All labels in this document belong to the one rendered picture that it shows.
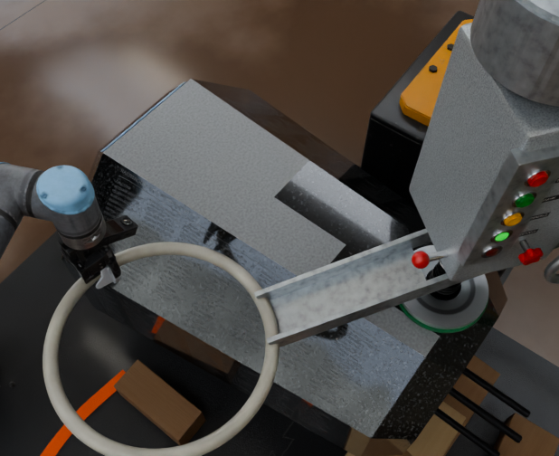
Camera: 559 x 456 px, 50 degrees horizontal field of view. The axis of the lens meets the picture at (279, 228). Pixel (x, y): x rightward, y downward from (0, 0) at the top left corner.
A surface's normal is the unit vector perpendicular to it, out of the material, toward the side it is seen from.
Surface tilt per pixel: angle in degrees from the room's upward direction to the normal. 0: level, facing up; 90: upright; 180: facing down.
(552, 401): 0
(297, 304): 16
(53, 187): 8
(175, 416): 0
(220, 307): 45
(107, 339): 0
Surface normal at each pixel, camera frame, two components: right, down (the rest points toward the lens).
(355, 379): -0.41, 0.13
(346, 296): -0.28, -0.43
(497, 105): -0.97, 0.22
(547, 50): -0.55, 0.72
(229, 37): 0.00, -0.51
